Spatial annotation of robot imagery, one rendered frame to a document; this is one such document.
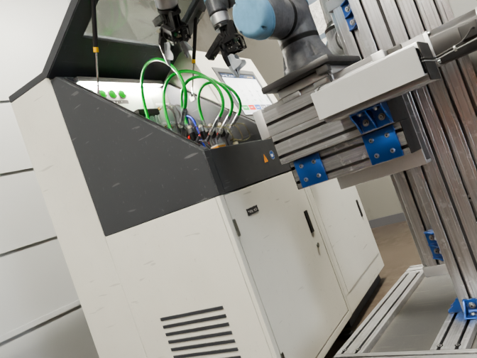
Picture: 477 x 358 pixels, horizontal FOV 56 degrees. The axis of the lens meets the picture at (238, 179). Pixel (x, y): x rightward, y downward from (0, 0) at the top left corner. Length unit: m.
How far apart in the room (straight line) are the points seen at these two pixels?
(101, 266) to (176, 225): 0.44
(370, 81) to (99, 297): 1.39
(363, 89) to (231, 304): 0.86
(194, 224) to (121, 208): 0.34
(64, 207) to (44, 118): 0.37
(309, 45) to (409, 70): 0.36
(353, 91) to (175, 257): 0.89
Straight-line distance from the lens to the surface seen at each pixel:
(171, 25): 1.60
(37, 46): 3.50
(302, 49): 1.30
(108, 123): 1.74
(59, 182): 2.00
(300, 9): 1.33
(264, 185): 1.75
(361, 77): 1.09
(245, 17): 1.23
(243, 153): 1.69
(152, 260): 1.72
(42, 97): 2.01
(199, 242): 1.57
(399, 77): 1.06
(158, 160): 1.60
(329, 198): 2.31
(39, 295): 2.95
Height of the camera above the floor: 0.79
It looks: 1 degrees up
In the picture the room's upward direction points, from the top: 20 degrees counter-clockwise
